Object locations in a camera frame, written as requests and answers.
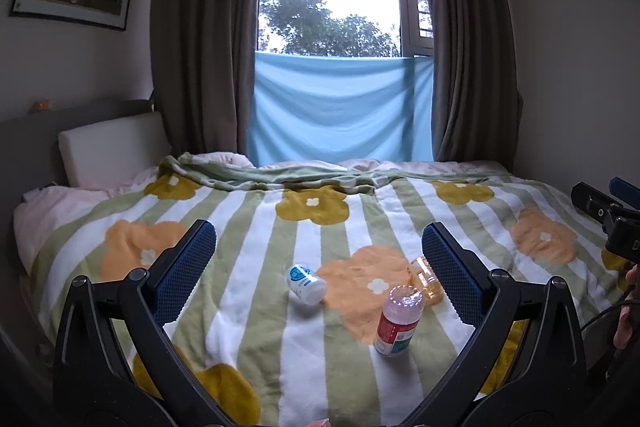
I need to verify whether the person's right hand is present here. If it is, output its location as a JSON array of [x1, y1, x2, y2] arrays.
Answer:
[[613, 264, 640, 351]]

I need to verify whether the grey bed headboard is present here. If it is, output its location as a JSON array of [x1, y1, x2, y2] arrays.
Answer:
[[0, 99, 157, 218]]

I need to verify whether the white bottle with blue label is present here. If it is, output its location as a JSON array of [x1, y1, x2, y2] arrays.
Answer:
[[285, 264, 328, 306]]

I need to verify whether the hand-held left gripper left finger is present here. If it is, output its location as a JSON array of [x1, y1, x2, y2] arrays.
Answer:
[[52, 219, 222, 427]]

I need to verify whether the brown curtain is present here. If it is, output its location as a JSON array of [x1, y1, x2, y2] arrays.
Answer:
[[430, 0, 523, 164], [150, 0, 269, 158]]

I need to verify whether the striped flower print blanket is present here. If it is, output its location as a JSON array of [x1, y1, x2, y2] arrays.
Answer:
[[31, 153, 632, 427]]

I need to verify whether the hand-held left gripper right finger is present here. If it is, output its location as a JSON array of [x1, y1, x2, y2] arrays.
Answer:
[[404, 221, 587, 427]]

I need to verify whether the light blue hanging cloth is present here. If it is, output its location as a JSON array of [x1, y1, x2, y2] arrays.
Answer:
[[247, 51, 435, 168]]

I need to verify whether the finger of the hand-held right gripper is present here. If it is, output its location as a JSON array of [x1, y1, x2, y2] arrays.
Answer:
[[571, 181, 627, 230], [608, 177, 640, 208]]

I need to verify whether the red label plastic bottle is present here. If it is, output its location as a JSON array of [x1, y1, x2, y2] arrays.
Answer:
[[373, 285, 425, 357]]

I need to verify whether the black cable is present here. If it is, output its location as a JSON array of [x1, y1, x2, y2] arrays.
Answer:
[[579, 301, 640, 333]]

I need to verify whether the white pillow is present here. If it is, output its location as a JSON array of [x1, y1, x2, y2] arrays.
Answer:
[[58, 111, 172, 188]]

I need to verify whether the amber transparent bottle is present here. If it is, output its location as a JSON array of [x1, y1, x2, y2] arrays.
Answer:
[[407, 256, 446, 306]]

